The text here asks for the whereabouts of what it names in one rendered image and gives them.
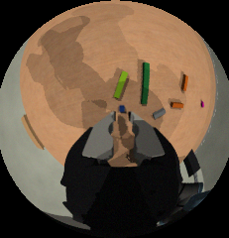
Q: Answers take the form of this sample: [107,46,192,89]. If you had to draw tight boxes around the orange rod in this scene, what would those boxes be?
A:
[171,102,184,108]
[181,74,188,91]

